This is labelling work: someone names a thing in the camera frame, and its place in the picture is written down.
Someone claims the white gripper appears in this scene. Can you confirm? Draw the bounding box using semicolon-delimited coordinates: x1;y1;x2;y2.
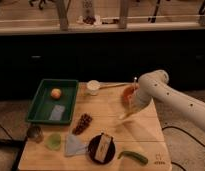
128;89;152;114

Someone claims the yellow banana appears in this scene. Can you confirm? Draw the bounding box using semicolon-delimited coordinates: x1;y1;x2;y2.
119;111;133;120

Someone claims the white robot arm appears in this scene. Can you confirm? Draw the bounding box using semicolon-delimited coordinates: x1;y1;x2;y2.
129;70;205;132

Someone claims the orange bowl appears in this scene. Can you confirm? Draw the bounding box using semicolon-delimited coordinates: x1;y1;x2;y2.
121;86;137;107

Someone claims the metal spoon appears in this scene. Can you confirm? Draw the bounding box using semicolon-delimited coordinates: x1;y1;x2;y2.
133;77;138;89

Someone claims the beige box on plate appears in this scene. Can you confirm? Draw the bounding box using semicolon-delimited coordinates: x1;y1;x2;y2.
95;134;112;163

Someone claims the dark grape bunch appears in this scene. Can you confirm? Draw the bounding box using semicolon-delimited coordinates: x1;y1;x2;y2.
72;114;92;135

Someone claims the green cucumber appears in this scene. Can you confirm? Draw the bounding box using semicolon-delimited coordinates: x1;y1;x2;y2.
118;151;148;165

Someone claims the black plate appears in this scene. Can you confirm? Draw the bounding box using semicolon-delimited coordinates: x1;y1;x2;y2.
88;134;116;164

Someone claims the blue grey cloth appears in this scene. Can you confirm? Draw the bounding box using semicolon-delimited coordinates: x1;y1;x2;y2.
65;133;88;157

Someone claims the orange apple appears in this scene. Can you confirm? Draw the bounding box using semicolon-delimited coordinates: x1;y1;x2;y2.
50;88;62;100

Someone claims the grey blue sponge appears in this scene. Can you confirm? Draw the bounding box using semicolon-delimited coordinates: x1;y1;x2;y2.
49;105;65;121

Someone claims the green plastic tray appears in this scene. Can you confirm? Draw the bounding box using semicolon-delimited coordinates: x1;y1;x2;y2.
26;79;79;125

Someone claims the green plastic cup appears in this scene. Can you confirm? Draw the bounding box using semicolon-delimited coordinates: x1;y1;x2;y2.
46;133;61;150

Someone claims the metal cup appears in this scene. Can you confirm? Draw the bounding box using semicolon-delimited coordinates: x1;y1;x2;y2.
27;125;43;143

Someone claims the white measuring cup wooden handle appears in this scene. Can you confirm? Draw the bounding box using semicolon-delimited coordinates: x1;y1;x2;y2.
86;80;124;96

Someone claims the black cable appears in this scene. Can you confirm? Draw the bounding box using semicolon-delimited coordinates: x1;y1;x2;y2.
162;125;205;171

